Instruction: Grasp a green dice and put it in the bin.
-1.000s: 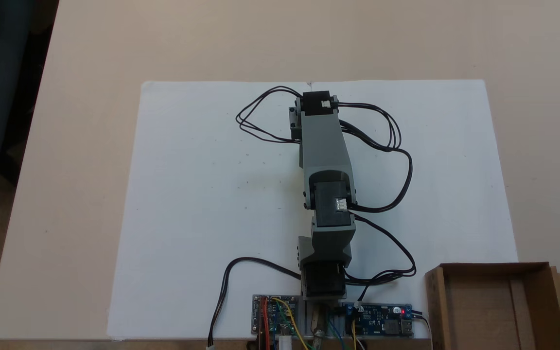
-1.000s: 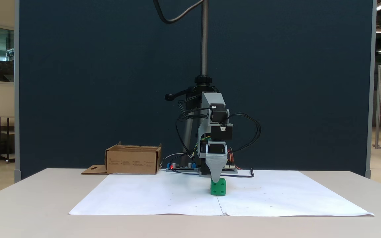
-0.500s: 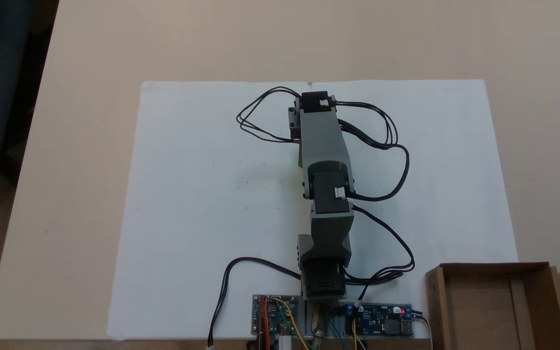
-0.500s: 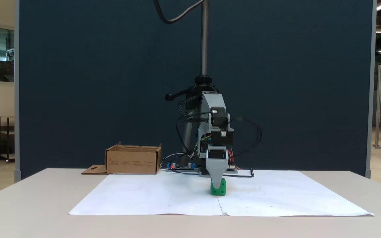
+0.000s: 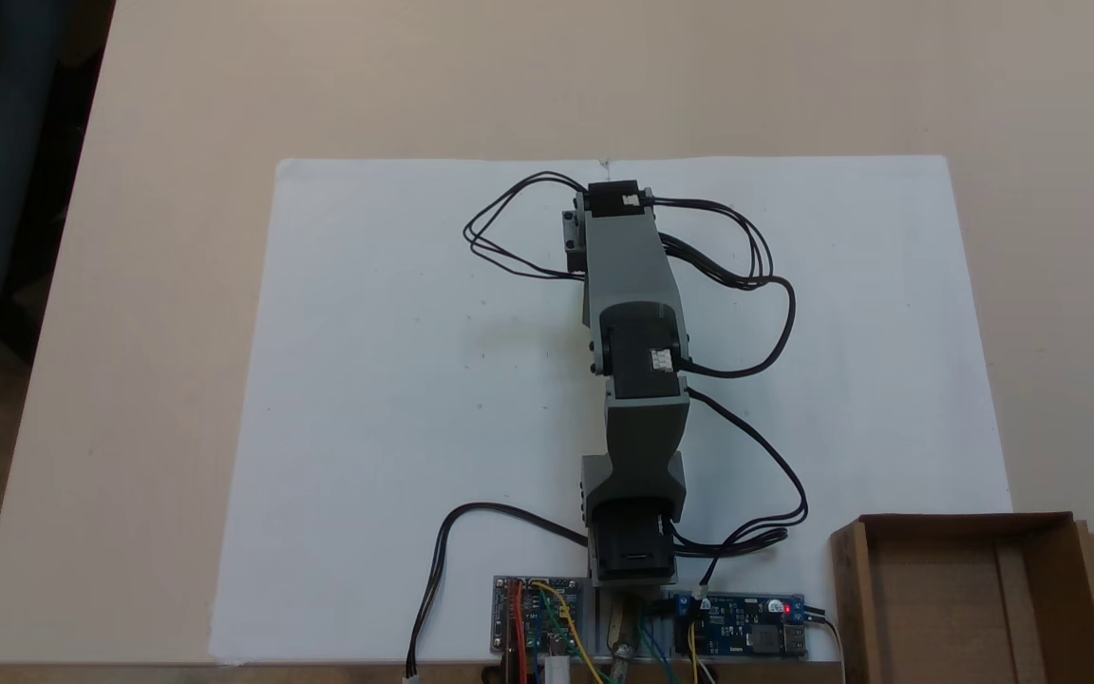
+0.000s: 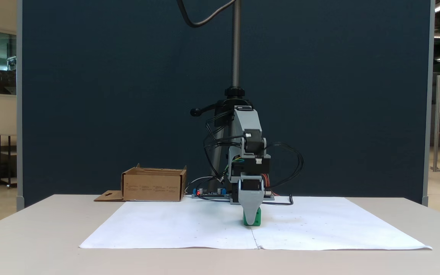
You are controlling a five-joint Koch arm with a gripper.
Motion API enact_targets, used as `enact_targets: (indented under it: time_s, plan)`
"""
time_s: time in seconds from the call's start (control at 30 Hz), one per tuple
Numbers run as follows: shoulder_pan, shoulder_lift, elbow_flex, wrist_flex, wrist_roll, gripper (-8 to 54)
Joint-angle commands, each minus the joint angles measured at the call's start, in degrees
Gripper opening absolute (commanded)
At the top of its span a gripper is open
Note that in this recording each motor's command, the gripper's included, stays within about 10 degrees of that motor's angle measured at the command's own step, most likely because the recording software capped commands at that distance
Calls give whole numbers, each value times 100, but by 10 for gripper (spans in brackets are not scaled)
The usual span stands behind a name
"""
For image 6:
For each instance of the framed wall window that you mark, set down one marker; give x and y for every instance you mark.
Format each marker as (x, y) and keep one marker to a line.
(5, 63)

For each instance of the brown cardboard box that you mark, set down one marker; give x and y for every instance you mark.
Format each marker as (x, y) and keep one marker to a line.
(153, 187)

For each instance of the blue circuit board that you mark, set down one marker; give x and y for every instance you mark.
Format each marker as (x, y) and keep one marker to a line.
(210, 193)

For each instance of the green dice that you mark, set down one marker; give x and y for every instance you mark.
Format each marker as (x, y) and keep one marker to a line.
(257, 221)

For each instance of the dark blue partition panel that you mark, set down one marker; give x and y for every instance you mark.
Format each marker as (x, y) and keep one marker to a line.
(109, 95)

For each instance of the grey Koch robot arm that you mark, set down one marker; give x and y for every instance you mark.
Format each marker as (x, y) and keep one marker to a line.
(248, 126)

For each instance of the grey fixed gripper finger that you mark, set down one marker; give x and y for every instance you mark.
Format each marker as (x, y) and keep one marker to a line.
(251, 212)

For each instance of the dark shelf rack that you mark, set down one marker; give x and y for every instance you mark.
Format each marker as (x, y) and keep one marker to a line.
(6, 168)

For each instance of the black camera stand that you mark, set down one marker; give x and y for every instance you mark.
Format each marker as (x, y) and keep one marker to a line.
(236, 46)

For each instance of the white paper sheet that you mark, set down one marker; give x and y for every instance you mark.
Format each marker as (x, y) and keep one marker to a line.
(166, 225)

